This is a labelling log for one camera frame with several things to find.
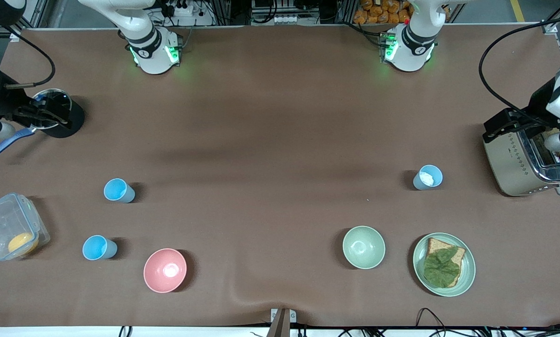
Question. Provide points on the blue plastic cup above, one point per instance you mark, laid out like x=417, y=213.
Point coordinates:
x=97, y=247
x=117, y=190
x=428, y=178

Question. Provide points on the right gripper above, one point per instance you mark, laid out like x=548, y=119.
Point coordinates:
x=0, y=102

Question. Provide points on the long white power strip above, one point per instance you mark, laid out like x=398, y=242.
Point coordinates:
x=284, y=19

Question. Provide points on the pale green plate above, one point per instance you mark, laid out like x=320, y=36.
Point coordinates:
x=467, y=269

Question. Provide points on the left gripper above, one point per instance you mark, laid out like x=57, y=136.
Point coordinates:
x=538, y=104

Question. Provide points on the pale green bowl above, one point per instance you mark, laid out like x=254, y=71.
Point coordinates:
x=363, y=247

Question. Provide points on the orange round food piece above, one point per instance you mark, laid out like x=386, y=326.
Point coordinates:
x=22, y=242

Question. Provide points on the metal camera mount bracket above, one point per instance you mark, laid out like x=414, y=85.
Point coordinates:
x=281, y=320

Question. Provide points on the silver beige toaster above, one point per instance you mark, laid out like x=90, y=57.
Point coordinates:
x=511, y=161

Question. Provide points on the clear plastic food container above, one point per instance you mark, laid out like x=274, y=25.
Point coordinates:
x=3, y=224

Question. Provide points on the bag of orange snacks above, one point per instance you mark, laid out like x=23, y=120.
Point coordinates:
x=382, y=11

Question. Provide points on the pink bowl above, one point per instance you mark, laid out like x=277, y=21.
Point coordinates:
x=165, y=270

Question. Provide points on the green lettuce leaf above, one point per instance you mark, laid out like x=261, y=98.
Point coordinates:
x=441, y=269

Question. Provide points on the white power strip with plugs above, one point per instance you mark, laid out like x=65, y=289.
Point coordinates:
x=186, y=11

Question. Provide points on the brown bread slice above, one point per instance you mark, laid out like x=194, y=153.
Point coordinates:
x=436, y=244

